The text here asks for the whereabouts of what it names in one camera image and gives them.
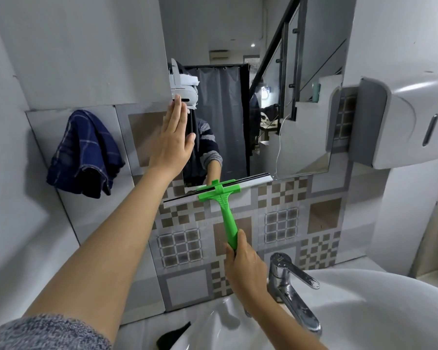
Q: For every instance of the frameless wall mirror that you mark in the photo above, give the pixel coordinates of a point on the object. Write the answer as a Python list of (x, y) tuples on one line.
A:
[(226, 32)]

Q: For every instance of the person's left forearm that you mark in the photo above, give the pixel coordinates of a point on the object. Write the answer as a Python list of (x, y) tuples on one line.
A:
[(106, 251)]

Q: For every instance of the person's right forearm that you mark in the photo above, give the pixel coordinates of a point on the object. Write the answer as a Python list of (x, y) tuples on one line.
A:
[(277, 324)]

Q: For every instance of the grey knit left sleeve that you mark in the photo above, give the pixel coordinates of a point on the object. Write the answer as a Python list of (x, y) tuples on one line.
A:
[(40, 335)]

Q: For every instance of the person's left hand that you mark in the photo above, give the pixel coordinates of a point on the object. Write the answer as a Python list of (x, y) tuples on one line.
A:
[(171, 149)]

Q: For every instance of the white ceramic sink basin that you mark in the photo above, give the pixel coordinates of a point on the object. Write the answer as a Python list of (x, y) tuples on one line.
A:
[(368, 317)]

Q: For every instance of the green and grey squeegee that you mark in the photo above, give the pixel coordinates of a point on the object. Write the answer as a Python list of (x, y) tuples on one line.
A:
[(226, 211)]

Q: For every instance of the white paper towel dispenser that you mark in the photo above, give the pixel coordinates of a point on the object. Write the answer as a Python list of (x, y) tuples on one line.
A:
[(405, 134)]

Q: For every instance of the blue plaid cloth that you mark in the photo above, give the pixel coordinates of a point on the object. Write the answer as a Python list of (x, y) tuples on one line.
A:
[(84, 153)]

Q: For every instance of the person's right hand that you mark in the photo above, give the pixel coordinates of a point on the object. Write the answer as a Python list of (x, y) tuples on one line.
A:
[(246, 273)]

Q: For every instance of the chrome lever faucet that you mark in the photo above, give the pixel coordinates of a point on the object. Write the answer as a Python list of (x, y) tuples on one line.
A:
[(281, 273)]

